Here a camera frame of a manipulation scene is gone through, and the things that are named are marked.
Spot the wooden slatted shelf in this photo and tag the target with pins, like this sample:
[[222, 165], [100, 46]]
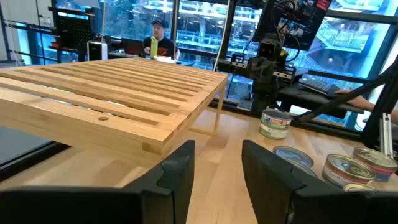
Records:
[[109, 93]]

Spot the person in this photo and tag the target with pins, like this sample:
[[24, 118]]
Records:
[[161, 43]]

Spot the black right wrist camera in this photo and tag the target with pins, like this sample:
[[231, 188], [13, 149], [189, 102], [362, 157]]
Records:
[[267, 49]]

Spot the small yellow tag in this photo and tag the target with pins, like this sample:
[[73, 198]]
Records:
[[283, 53]]

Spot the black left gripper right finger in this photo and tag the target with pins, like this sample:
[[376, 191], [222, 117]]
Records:
[[311, 208]]

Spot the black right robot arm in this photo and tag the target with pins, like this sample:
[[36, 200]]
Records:
[[263, 99]]

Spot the blue label salmon can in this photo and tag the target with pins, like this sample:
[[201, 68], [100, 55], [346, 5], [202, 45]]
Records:
[[377, 163], [345, 174]]

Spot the large black monitor screen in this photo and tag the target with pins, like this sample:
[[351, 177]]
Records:
[[295, 21]]

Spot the black desk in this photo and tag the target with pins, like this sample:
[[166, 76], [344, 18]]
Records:
[[304, 98]]

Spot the person's forearm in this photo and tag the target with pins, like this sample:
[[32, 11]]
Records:
[[363, 102]]

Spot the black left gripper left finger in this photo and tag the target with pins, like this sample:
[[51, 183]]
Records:
[[93, 208]]

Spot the person's hand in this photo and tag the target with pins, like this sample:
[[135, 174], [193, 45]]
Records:
[[344, 92]]

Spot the dark laptop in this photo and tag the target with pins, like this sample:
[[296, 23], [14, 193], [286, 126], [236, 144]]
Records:
[[132, 48]]

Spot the white box device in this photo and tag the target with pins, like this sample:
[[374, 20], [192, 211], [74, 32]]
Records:
[[97, 51]]

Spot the yellow green bottle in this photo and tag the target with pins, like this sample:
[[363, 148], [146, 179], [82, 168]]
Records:
[[154, 48]]

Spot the black keyboard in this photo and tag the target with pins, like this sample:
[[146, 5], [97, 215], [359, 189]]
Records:
[[317, 85]]

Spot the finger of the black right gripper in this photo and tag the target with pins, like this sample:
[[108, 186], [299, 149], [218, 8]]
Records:
[[286, 76], [238, 59]]

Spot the black pegboard rack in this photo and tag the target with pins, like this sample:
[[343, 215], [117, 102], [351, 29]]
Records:
[[74, 31]]

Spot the green label tuna can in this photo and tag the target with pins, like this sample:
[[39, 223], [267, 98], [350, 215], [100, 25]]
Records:
[[292, 155], [273, 133], [306, 170], [276, 119]]

